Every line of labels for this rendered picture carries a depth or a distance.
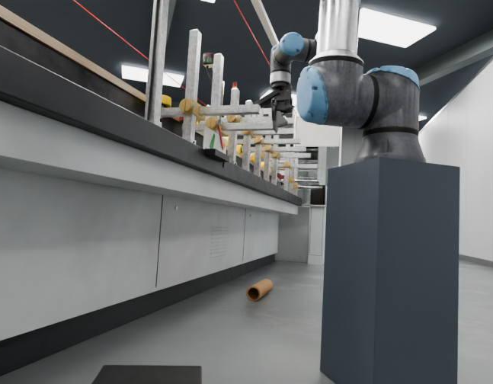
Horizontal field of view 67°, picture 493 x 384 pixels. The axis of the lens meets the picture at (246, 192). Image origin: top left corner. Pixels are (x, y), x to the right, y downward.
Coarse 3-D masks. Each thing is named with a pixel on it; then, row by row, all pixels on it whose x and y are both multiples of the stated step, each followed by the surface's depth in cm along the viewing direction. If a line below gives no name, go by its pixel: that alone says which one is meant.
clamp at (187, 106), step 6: (180, 102) 138; (186, 102) 138; (192, 102) 138; (180, 108) 138; (186, 108) 137; (192, 108) 138; (198, 108) 143; (198, 114) 143; (198, 120) 149; (204, 120) 149
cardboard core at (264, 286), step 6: (258, 282) 214; (264, 282) 216; (270, 282) 223; (252, 288) 208; (258, 288) 199; (264, 288) 208; (270, 288) 219; (246, 294) 200; (252, 294) 207; (258, 294) 213; (264, 294) 210; (252, 300) 199
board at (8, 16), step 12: (0, 12) 87; (12, 12) 90; (12, 24) 91; (24, 24) 94; (36, 36) 97; (48, 36) 101; (60, 48) 105; (72, 60) 110; (84, 60) 114; (96, 72) 119; (108, 72) 125; (120, 84) 131; (144, 96) 146; (240, 156) 265
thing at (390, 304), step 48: (336, 192) 108; (384, 192) 90; (432, 192) 94; (336, 240) 106; (384, 240) 89; (432, 240) 93; (336, 288) 104; (384, 288) 88; (432, 288) 92; (336, 336) 102; (384, 336) 87; (432, 336) 92
